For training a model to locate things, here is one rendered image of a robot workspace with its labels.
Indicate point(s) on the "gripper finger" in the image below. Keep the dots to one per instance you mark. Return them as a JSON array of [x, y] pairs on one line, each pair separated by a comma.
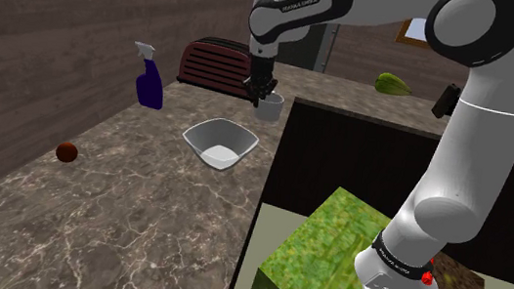
[[270, 89], [254, 92]]

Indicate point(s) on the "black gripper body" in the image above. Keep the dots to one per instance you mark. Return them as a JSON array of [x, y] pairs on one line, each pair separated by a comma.
[[262, 70]]

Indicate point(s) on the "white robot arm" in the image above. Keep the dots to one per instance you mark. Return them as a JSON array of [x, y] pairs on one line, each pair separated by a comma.
[[487, 139]]

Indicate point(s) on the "white cup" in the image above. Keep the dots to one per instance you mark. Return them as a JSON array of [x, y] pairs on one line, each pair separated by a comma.
[[271, 109]]

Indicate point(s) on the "dark red toaster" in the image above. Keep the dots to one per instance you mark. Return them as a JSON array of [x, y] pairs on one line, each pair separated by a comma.
[[215, 65]]

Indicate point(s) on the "dark grey refrigerator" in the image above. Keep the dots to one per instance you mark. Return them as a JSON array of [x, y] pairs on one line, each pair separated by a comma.
[[312, 49]]

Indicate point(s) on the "white square bowl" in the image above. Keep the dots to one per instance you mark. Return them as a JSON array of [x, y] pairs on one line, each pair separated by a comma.
[[218, 144]]

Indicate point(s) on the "blue spray bottle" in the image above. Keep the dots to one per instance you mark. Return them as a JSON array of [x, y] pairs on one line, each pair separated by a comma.
[[150, 87]]

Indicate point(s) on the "green oval fruit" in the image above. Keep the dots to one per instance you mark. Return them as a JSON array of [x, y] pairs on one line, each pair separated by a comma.
[[391, 85]]

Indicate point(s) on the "green patterned robot stand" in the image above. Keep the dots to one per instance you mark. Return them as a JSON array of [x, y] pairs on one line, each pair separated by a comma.
[[321, 261]]

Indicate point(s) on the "brown ball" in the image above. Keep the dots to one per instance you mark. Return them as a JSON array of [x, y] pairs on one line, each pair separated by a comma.
[[66, 152]]

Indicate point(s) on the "framed wall picture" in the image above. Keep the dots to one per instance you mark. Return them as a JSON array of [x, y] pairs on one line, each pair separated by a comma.
[[415, 32]]

